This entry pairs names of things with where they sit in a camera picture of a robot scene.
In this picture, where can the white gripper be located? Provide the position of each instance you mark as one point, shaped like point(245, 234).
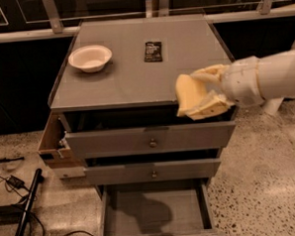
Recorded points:
point(241, 81)

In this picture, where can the yellow sponge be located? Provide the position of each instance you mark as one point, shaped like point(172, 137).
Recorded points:
point(189, 92)

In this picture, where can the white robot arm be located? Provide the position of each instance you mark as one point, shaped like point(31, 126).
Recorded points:
point(275, 78)

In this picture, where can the top grey drawer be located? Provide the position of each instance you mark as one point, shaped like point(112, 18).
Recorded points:
point(127, 131)

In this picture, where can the grey drawer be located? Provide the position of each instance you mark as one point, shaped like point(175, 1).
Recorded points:
point(169, 166)
point(127, 131)
point(165, 208)

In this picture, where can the middle grey drawer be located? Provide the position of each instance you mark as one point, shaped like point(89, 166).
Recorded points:
point(169, 166)

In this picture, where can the top drawer knob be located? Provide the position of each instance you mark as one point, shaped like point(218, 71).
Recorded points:
point(152, 143)

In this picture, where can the drawer knob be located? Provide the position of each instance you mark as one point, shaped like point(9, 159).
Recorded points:
point(152, 143)
point(153, 174)

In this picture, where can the grey drawer cabinet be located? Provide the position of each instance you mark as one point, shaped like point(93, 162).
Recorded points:
point(127, 81)

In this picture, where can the middle drawer knob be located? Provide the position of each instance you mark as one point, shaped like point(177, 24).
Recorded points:
point(153, 174)

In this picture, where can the bottom grey drawer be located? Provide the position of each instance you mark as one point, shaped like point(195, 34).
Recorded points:
point(165, 208)

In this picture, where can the white paper bowl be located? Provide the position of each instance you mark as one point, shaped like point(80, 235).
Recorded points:
point(90, 58)

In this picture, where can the metal window railing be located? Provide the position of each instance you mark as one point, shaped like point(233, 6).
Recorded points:
point(40, 18)

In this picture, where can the black power adapter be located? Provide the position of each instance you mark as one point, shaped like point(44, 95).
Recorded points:
point(15, 182)

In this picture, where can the black tool on floor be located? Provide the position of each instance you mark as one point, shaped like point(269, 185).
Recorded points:
point(6, 160)

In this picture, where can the black pole on floor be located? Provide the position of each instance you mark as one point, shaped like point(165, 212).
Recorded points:
point(27, 207)

